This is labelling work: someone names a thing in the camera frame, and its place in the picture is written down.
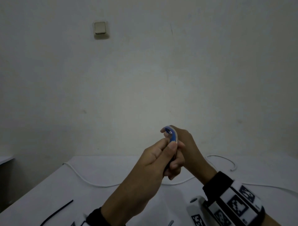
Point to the beige wall switch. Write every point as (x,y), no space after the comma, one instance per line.
(100,29)

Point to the black white marker wristband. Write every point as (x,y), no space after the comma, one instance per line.
(235,200)

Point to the person's right forearm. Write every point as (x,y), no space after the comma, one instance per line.
(271,221)

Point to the white side table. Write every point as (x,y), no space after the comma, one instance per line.
(5,159)

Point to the person's left thumb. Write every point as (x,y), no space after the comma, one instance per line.
(172,152)

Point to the small grey metal piece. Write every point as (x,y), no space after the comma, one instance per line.
(171,223)

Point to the person's left forearm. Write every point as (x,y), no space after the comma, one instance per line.
(114,213)

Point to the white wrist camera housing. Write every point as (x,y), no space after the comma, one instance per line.
(196,210)

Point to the person's left hand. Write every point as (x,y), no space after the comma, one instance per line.
(142,172)

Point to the person's right hand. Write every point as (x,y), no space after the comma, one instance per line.
(193,153)

